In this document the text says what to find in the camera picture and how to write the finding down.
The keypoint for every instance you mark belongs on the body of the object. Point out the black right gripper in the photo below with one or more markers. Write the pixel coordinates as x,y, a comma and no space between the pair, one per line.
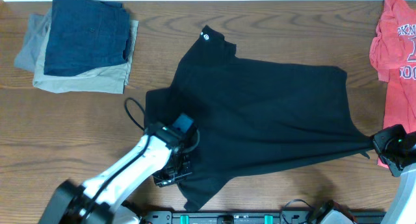
380,140

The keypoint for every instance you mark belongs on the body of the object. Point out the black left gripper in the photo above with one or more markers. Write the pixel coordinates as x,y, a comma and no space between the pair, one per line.
163,178

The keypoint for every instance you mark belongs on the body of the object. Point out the black t-shirt with logo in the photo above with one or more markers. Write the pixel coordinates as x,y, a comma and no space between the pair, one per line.
253,117

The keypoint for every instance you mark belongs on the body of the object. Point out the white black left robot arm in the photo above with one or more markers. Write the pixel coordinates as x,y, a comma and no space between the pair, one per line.
162,153

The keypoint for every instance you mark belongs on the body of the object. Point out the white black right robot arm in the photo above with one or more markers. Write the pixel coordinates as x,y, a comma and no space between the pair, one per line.
402,209

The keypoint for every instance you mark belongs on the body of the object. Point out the red printed t-shirt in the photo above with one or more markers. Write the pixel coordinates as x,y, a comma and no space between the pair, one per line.
392,55

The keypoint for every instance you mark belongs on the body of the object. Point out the folded beige garment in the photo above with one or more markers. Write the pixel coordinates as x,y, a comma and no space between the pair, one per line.
111,79

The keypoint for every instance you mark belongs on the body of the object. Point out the folded navy blue garment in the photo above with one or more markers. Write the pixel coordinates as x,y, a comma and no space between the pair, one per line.
84,35

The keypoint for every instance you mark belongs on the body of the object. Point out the folded grey garment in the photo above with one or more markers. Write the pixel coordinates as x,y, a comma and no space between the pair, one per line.
32,41

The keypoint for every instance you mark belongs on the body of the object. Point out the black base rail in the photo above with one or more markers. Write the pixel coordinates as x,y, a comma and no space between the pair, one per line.
168,217

